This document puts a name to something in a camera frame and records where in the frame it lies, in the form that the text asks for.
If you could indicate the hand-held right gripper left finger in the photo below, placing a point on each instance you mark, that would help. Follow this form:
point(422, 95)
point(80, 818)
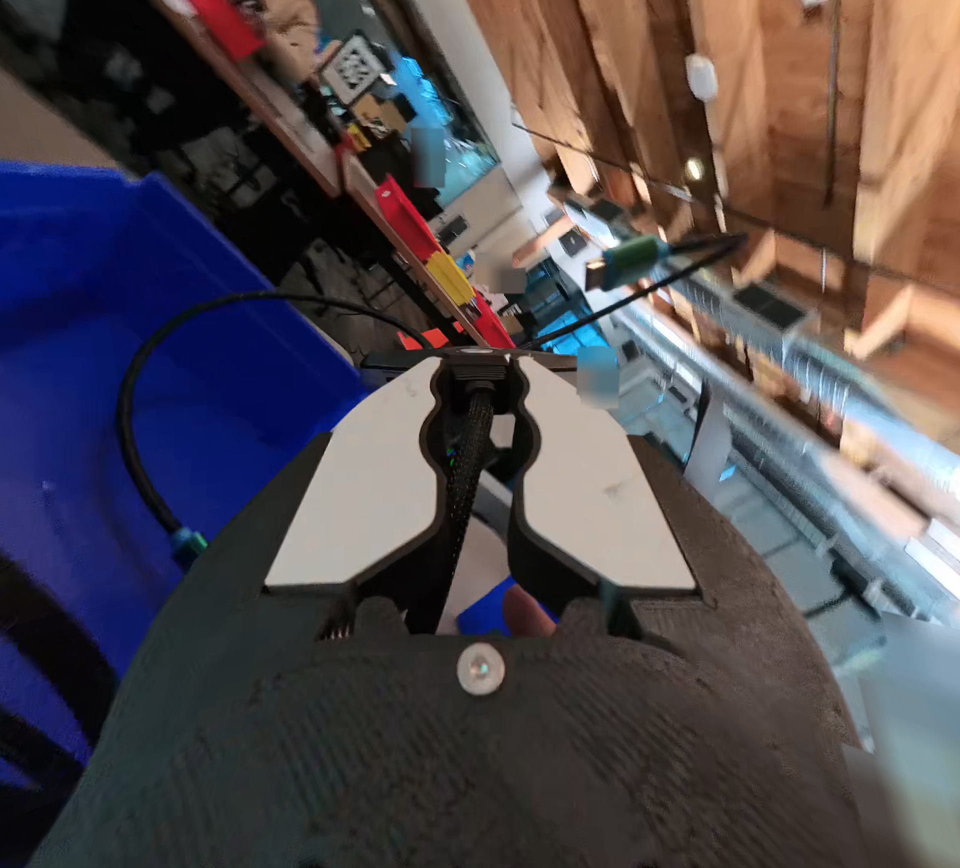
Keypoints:
point(352, 493)

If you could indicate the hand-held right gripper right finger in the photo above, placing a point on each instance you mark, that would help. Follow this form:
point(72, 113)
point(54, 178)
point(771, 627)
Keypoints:
point(600, 501)

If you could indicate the blue plastic bin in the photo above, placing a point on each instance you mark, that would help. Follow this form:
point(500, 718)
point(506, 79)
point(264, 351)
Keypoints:
point(262, 418)

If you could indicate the black silver usb hub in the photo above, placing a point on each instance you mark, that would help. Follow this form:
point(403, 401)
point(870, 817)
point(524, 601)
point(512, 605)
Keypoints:
point(390, 360)

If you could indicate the person's right hand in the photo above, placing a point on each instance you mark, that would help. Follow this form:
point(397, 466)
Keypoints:
point(529, 613)

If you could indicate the red storage bin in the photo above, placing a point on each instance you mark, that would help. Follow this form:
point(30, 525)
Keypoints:
point(495, 324)
point(221, 13)
point(405, 216)

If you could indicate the small yellow shelf bin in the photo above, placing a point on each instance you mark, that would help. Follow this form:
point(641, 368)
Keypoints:
point(450, 279)

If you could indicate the long wooden workbench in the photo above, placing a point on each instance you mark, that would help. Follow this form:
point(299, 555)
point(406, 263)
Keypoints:
point(300, 133)

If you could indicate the black white patterned tag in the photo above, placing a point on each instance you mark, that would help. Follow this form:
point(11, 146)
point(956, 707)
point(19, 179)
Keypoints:
point(354, 67)

